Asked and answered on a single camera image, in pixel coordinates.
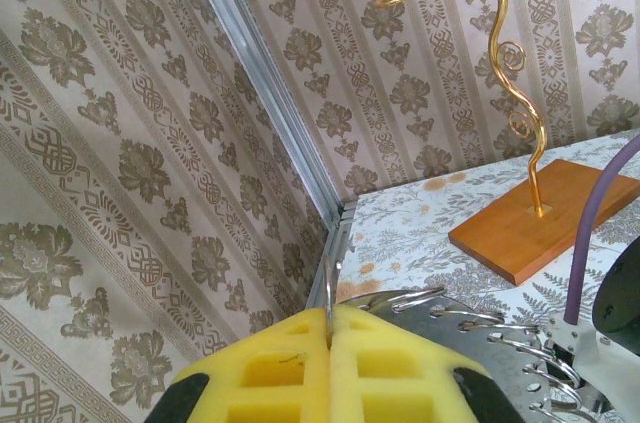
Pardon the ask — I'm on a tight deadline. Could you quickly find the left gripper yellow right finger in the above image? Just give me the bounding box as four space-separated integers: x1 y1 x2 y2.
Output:
329 303 507 423

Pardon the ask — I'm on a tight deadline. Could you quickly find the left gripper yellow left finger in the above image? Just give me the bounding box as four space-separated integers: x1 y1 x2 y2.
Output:
148 306 332 423

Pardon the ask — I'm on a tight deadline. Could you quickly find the aluminium frame post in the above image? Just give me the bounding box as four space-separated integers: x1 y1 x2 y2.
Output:
177 0 358 230

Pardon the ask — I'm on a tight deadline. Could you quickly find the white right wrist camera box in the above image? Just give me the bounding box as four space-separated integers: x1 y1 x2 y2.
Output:
544 316 640 397

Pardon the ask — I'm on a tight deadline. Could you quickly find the gold wire stand wooden base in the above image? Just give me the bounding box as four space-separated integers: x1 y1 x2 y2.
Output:
374 0 640 288

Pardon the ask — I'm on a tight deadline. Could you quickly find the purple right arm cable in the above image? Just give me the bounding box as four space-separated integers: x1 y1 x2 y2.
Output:
563 135 640 326

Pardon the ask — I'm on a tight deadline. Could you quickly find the aluminium table edge rail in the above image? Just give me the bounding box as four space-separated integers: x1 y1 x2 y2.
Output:
305 200 359 315

